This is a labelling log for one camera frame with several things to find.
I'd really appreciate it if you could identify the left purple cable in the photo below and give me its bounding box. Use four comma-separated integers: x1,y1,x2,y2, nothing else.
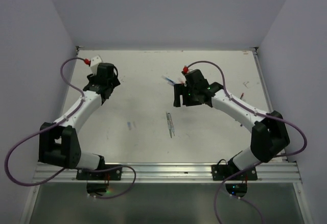
4,57,136,200

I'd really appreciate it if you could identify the clear pen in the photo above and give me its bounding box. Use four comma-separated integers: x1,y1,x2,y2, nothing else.
168,113,175,136

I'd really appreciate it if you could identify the purple cable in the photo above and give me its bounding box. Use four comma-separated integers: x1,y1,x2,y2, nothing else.
4,57,136,200
213,60,308,224

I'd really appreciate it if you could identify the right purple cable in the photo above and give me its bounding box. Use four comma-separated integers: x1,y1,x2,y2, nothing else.
213,60,308,224

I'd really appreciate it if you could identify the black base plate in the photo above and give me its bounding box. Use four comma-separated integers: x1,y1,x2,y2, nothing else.
211,159,258,181
76,164,123,181

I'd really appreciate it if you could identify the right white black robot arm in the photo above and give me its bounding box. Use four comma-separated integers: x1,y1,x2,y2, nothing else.
173,69,290,180

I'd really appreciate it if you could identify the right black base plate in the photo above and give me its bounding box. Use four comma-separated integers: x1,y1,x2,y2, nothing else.
211,159,258,181

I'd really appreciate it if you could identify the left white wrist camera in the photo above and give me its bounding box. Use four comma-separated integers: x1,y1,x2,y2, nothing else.
89,55,103,75

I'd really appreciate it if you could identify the aluminium mounting rail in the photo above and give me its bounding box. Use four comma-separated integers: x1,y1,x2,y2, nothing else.
33,162,301,183

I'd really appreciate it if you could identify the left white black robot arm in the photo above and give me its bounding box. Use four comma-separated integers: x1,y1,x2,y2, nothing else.
38,63,120,180

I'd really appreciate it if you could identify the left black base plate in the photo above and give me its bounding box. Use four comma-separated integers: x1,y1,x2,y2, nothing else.
76,164,123,181

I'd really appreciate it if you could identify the grey pen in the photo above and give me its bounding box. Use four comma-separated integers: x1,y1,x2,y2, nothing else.
166,112,173,138

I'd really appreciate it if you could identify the blue pen leftmost pile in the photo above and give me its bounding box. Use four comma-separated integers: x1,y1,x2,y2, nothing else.
161,76,176,86

